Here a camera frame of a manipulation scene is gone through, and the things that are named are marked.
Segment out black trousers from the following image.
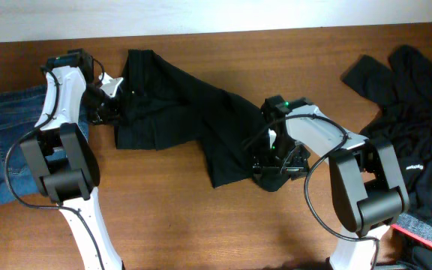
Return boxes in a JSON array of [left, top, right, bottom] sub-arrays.
[[113, 49, 303, 193]]

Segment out blue denim jeans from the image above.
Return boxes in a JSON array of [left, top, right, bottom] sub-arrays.
[[0, 84, 90, 208]]

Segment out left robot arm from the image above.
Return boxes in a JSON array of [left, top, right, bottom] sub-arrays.
[[16, 49, 125, 269]]

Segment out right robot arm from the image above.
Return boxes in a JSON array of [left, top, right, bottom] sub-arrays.
[[244, 95, 410, 269]]

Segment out grey red-trimmed garment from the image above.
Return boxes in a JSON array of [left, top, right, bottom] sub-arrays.
[[391, 214, 432, 249]]

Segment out black clothes pile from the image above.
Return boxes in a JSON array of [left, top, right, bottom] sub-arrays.
[[341, 45, 432, 269]]

